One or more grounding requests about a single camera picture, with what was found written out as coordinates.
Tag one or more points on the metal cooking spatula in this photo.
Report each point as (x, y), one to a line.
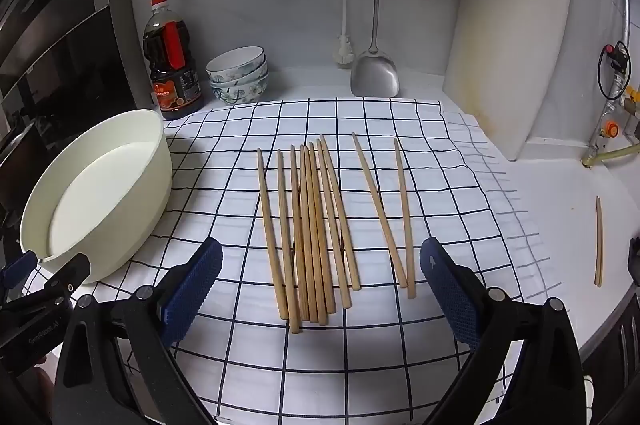
(375, 75)

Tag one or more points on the white plastic cutting board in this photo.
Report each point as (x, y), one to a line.
(510, 55)

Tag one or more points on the black range hood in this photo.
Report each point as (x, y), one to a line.
(60, 30)

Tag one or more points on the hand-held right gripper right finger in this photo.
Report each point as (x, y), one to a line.
(450, 295)

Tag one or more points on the gas pipe valve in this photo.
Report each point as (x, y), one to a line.
(625, 15)

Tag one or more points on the dark soy sauce bottle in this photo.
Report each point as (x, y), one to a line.
(172, 70)

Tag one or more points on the wooden chopstick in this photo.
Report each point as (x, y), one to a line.
(598, 245)
(380, 210)
(405, 215)

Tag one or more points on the white floral ceramic bowl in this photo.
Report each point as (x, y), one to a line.
(252, 81)
(235, 95)
(235, 62)

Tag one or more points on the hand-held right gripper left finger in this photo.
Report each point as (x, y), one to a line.
(192, 290)

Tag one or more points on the cream plastic basin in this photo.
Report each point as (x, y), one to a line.
(100, 205)

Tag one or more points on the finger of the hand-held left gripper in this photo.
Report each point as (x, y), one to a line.
(67, 275)
(15, 272)

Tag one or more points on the row of wooden chopsticks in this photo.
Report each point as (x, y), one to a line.
(312, 255)

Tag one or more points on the white checkered cloth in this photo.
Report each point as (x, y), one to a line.
(225, 165)

